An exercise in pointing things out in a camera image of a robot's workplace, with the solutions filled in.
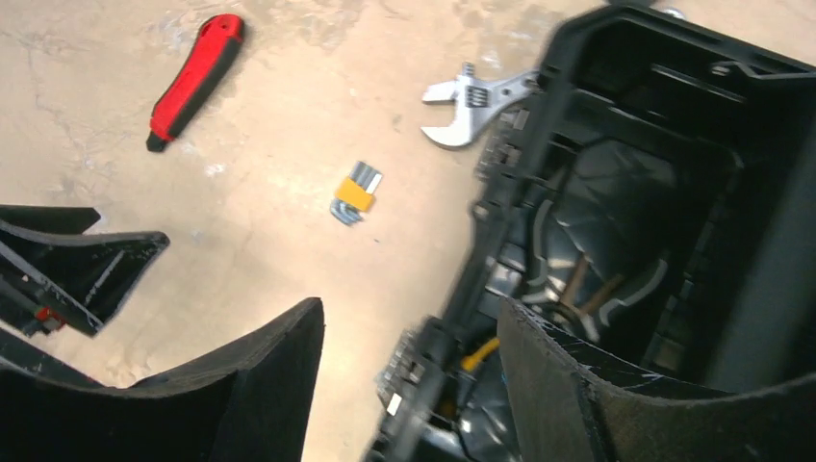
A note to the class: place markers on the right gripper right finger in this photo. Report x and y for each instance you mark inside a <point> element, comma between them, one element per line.
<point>573,401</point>

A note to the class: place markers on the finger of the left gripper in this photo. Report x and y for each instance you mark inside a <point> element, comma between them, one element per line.
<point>55,273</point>

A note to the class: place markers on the red handled cutter pliers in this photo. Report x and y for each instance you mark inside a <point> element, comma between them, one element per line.
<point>216,47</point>

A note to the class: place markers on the yellow handled long pliers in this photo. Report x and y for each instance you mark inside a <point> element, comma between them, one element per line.
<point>471,362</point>

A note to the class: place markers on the adjustable wrench red handle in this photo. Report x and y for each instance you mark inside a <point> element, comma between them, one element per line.
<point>476,103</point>

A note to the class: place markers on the black tool box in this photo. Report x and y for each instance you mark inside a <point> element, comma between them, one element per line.
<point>633,104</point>

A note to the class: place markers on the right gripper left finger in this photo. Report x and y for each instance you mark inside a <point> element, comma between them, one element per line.
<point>248,400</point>

